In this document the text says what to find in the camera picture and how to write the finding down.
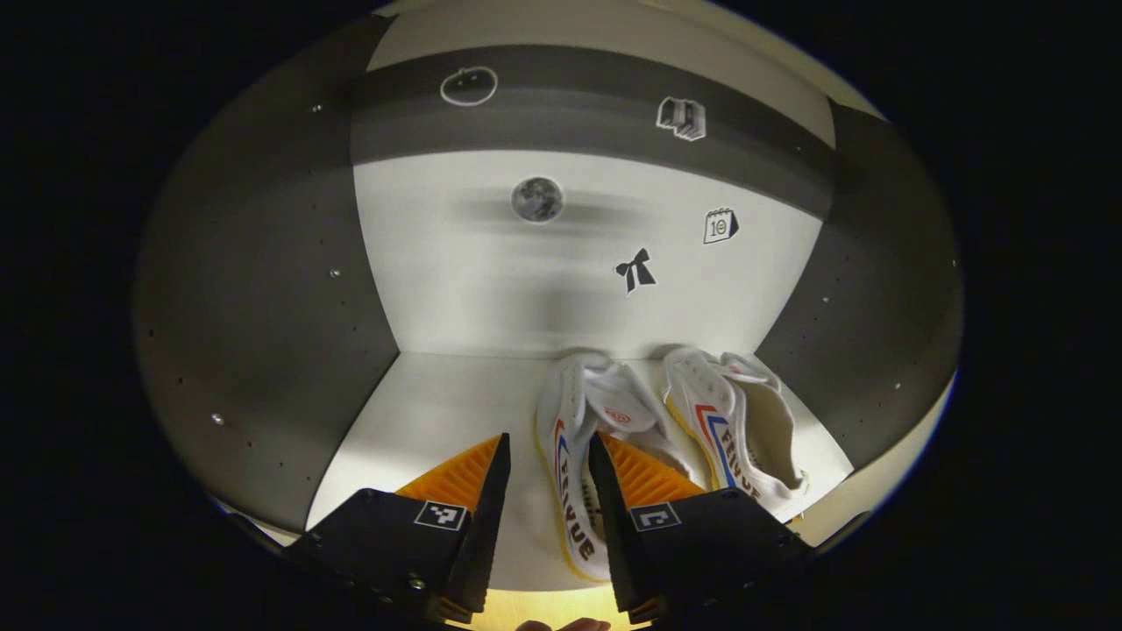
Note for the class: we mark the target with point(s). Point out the grey shoe cabinet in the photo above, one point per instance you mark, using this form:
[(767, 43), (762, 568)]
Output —
[(438, 412)]

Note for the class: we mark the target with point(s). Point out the white canvas shoe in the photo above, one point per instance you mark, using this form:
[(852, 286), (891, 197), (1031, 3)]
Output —
[(710, 394), (570, 421)]

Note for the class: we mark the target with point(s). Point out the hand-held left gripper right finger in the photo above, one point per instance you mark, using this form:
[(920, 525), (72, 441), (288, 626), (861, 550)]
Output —
[(614, 526)]

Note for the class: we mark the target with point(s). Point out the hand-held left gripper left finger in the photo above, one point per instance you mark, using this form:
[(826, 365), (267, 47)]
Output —
[(486, 526)]

